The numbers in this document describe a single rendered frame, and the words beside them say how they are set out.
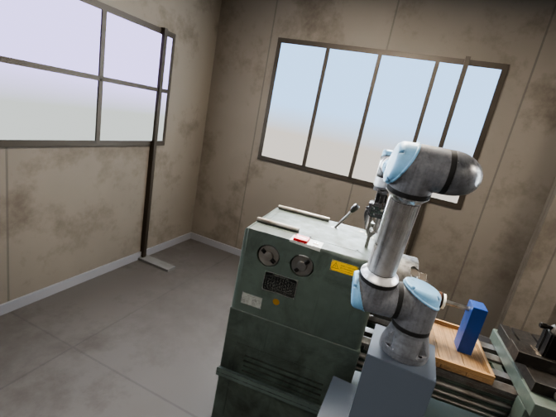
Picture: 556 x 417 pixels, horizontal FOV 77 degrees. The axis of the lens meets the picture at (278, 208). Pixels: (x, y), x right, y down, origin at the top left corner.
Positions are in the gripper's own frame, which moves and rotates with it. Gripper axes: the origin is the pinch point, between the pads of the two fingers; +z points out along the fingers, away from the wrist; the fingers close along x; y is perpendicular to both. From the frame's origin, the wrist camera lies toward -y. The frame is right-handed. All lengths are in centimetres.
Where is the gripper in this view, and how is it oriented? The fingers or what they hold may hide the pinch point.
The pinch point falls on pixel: (370, 232)
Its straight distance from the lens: 153.9
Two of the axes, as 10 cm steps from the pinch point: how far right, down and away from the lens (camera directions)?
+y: -2.9, 1.9, -9.4
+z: -1.9, 9.5, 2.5
